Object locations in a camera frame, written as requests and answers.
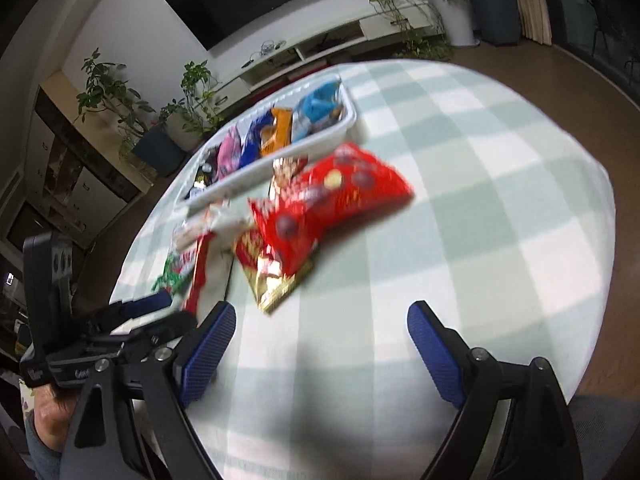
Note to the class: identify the grey office chair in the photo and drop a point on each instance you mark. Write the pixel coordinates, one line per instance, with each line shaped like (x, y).
(605, 435)

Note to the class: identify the white plastic tray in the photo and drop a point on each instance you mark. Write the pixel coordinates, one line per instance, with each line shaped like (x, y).
(320, 141)

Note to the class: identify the trailing pothos plant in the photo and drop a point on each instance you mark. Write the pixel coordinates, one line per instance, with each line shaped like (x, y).
(200, 80)

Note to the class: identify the large-leaf plant in dark pot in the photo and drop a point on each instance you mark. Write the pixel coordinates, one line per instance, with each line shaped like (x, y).
(492, 10)

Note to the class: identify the large red snack bag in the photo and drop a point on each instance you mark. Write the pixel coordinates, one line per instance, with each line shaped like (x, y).
(340, 190)

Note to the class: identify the small red patterned snack packet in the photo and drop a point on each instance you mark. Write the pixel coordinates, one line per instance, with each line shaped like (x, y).
(285, 172)

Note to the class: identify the person's left hand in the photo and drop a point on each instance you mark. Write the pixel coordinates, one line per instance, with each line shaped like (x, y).
(47, 420)

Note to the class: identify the pink snack packet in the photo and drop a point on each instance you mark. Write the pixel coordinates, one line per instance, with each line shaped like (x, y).
(227, 155)

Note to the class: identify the light blue snack packet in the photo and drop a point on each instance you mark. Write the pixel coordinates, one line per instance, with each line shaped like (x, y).
(317, 105)

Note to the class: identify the orange snack packet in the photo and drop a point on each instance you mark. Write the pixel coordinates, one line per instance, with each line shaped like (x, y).
(282, 130)

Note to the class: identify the black snack packet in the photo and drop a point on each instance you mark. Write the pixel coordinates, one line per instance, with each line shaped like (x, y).
(205, 172)

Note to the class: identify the person's left forearm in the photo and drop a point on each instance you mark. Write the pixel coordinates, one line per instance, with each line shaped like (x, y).
(42, 464)

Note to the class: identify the plant in white ribbed pot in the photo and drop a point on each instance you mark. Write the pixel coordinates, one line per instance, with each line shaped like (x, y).
(182, 130)

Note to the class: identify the dark blue snack packet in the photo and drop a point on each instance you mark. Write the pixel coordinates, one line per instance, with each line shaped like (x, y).
(250, 145)

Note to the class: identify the tall plant in dark pot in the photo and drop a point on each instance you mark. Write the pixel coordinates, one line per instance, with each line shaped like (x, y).
(157, 150)

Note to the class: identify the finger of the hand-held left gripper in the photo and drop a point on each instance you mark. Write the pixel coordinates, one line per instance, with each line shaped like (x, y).
(170, 325)
(145, 304)

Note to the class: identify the beige curtain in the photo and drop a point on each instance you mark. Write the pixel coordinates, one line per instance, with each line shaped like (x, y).
(535, 10)

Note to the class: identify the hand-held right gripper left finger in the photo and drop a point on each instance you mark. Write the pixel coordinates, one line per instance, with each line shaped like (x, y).
(210, 350)

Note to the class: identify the bushy plant in white pot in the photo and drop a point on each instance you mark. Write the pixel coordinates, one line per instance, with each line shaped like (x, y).
(455, 15)

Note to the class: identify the glass sliding door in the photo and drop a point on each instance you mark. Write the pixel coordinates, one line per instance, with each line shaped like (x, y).
(595, 20)

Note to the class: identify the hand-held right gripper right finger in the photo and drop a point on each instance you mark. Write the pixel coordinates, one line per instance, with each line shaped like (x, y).
(435, 350)

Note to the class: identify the beige red-striped snack packet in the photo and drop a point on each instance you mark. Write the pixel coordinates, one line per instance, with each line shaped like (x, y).
(215, 270)

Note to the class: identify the gold and red snack packet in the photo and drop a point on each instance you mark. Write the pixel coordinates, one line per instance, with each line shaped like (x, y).
(260, 270)

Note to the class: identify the wooden display cabinet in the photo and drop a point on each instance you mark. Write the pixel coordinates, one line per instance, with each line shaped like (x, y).
(75, 180)

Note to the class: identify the green checked tablecloth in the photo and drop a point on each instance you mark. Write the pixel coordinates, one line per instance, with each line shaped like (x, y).
(450, 210)

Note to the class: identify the green snack packet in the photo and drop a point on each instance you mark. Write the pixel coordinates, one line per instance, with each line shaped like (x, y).
(172, 272)

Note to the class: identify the white television cabinet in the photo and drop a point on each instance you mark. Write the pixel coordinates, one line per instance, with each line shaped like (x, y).
(380, 25)

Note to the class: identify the clear white snack packet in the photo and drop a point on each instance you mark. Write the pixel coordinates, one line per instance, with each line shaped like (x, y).
(190, 232)

